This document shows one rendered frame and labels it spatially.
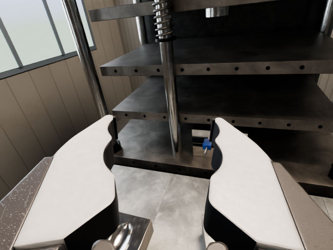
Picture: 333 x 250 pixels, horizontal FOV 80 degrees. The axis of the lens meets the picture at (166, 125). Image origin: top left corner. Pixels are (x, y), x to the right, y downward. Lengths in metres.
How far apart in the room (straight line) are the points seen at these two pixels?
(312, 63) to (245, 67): 0.23
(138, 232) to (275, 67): 0.78
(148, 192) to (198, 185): 0.23
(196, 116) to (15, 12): 1.95
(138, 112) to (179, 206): 0.53
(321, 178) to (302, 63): 0.52
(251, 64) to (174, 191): 0.62
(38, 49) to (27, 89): 0.41
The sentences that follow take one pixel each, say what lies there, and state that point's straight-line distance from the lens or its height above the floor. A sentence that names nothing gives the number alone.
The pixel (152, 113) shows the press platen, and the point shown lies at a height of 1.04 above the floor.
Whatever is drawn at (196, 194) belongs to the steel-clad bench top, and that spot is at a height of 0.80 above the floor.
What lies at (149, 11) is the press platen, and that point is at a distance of 0.97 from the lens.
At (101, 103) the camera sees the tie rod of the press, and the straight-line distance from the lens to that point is 1.13.
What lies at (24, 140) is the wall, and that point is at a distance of 2.48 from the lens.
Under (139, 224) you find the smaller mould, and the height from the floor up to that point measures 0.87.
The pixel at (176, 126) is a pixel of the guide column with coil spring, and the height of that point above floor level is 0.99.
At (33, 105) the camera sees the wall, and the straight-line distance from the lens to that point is 2.47.
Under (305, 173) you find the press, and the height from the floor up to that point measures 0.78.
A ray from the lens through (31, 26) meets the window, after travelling 2.50.
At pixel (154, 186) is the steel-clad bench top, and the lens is 0.98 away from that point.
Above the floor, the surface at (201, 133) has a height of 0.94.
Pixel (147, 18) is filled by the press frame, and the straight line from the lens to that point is 1.74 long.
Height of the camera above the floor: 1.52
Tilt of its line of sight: 31 degrees down
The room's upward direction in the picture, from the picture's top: 7 degrees counter-clockwise
